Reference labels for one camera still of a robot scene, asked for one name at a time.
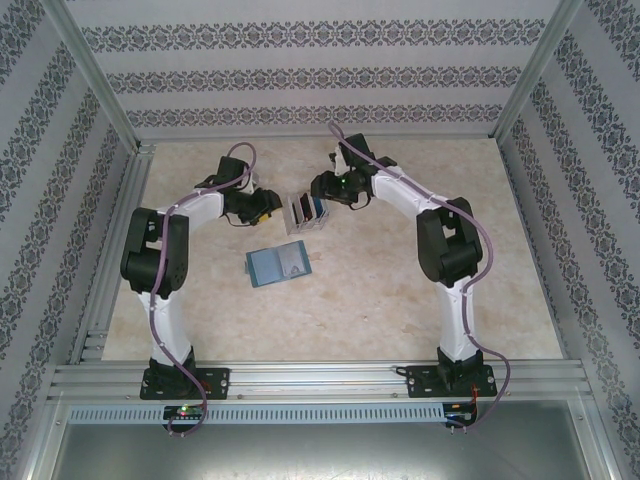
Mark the aluminium frame post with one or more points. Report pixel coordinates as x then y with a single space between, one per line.
532 75
100 75

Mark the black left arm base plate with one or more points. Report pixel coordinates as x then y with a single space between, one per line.
220 382

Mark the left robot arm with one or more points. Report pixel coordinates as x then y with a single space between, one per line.
165 325

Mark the aluminium side rail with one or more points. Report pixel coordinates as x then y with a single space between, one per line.
131 185

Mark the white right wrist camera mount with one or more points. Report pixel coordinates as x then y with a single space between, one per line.
340 162

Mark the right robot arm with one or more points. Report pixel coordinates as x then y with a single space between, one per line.
455 320

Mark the aluminium mounting rail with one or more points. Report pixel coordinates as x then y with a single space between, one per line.
320 380

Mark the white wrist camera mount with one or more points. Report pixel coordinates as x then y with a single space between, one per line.
340 162
250 184

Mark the blue card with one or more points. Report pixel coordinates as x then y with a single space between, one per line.
318 207

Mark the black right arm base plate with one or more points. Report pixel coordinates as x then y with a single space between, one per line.
417 382

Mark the blue leather card holder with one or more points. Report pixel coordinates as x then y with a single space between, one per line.
267 267

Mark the dark brown card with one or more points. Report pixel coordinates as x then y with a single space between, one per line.
303 210

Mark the clear acrylic card stand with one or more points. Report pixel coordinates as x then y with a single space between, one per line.
306 228

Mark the aluminium back rail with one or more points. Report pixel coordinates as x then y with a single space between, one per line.
320 136

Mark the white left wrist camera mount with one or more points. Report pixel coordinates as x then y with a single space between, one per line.
250 184

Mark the grey metal sheet panel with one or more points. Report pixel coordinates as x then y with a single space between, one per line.
320 455

